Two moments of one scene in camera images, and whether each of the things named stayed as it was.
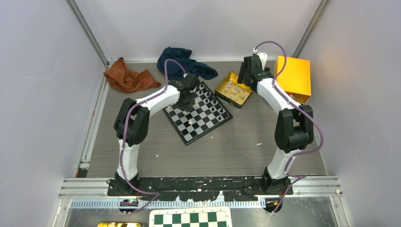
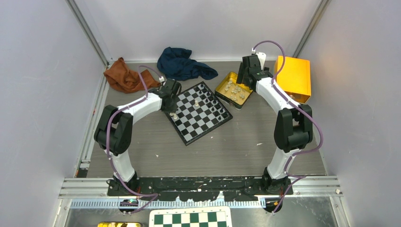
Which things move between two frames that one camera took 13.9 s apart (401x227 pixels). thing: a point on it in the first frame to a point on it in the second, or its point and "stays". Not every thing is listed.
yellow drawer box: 295,78 stays
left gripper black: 188,107 to 173,109
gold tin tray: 231,92 stays
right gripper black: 242,72 stays
